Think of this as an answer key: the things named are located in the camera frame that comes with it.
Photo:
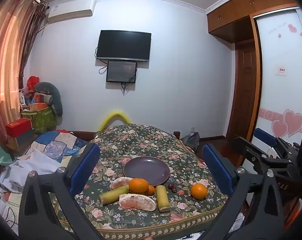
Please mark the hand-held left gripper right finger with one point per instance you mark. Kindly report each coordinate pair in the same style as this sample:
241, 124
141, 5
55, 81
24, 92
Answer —
217, 165

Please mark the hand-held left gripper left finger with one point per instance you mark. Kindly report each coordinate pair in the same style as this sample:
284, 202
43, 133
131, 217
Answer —
84, 170

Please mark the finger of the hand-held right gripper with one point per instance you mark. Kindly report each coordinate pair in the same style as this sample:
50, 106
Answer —
243, 145
264, 136

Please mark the large orange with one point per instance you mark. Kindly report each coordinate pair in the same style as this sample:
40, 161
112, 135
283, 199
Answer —
137, 185
198, 191

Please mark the green sugarcane piece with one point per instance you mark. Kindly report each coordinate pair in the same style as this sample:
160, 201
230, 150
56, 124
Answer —
113, 195
162, 197

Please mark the purple plate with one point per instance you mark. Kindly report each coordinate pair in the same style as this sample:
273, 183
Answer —
147, 170

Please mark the large peeled pomelo segment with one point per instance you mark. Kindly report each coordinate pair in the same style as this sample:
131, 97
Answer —
138, 202

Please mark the grey bag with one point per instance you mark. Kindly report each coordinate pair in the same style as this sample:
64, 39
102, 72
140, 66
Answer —
192, 140

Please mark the small peeled pomelo segment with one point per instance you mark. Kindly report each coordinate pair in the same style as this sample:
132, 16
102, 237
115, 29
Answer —
119, 182

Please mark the brown wooden door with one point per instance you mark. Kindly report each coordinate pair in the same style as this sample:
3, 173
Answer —
244, 85

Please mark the white cloth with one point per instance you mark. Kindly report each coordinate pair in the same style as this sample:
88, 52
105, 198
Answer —
28, 167

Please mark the floral quilt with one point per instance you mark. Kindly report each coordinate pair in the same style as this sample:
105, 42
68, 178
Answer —
141, 140

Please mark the green bag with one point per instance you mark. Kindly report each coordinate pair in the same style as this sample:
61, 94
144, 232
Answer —
43, 120

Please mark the small orange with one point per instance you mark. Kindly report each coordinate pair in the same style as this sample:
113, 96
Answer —
151, 190

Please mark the orange cardboard box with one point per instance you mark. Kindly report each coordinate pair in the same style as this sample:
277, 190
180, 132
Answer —
38, 106

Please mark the grey plush toy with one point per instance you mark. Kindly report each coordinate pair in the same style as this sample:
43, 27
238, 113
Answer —
54, 97

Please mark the red box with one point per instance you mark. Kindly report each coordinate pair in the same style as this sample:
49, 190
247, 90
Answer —
18, 126

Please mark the wooden wardrobe with heart stickers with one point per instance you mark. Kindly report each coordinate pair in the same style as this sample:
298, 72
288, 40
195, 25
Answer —
278, 55

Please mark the teal cloth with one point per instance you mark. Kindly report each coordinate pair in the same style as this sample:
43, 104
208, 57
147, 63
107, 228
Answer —
1, 155

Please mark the red plastic bag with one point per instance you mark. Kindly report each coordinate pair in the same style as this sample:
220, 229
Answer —
33, 82

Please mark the small black monitor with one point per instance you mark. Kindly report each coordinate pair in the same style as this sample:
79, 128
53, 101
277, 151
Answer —
121, 71

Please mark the pink curtain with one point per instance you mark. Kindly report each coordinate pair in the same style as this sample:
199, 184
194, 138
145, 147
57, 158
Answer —
6, 55

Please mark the white air conditioner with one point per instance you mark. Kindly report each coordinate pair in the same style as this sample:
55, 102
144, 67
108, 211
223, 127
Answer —
71, 8

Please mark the black wall television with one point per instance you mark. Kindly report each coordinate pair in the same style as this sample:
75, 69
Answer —
123, 45

